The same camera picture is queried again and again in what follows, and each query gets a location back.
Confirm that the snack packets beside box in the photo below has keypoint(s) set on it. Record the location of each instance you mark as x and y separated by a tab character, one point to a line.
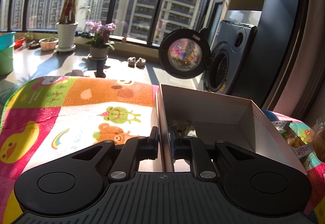
302	139

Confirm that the left white slipper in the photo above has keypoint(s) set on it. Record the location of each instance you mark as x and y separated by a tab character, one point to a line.
131	61

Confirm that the right white slipper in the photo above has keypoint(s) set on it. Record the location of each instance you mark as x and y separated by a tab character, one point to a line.
140	62

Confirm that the black plant stand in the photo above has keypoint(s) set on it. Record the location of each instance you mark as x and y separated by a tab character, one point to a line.
100	68

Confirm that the brown cardboard box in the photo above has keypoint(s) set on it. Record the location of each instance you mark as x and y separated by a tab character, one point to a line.
220	117

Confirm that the shallow beige plant bowl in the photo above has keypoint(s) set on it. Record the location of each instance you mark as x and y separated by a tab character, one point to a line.
48	44

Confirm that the red plastic basin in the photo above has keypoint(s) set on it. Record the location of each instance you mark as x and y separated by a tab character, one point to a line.
19	42

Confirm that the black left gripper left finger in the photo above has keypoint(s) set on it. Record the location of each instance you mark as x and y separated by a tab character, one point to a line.
134	150

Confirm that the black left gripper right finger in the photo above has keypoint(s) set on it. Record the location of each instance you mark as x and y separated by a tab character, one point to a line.
193	150

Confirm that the grey washing machine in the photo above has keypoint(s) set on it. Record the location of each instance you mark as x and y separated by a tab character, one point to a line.
231	47

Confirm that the white slipper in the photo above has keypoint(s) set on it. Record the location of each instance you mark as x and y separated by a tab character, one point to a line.
131	61
140	62

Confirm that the colourful cartoon play mat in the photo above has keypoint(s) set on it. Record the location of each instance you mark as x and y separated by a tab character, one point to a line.
61	135

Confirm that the teal plastic basin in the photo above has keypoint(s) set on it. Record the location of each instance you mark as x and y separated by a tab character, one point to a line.
7	40

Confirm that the green plastic bucket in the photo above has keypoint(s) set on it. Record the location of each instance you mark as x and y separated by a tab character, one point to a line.
6	60

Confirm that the pink orchid in pot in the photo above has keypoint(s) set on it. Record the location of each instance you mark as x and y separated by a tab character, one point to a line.
100	42

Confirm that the round black washer door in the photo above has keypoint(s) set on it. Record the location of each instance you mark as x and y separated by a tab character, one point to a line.
184	53

